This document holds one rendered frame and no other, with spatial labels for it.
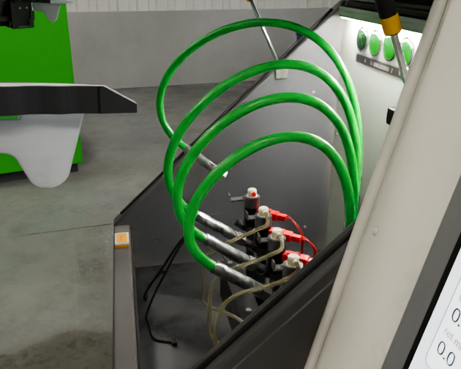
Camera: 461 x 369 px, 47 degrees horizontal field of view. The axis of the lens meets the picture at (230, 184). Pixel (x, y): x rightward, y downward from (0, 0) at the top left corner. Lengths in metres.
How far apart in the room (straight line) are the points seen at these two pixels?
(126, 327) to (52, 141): 0.66
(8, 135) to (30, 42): 3.80
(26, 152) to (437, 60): 0.37
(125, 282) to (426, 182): 0.70
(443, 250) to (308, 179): 0.88
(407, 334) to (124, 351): 0.52
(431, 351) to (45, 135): 0.34
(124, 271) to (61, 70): 3.18
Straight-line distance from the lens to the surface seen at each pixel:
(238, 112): 0.71
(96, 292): 2.79
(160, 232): 1.30
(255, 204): 0.94
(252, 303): 0.93
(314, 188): 1.34
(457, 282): 0.45
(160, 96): 1.00
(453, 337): 0.45
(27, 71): 4.14
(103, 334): 2.51
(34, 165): 0.32
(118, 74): 7.43
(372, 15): 1.06
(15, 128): 0.31
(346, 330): 0.60
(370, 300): 0.56
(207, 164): 1.01
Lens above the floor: 1.51
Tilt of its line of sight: 22 degrees down
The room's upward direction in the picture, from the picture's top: straight up
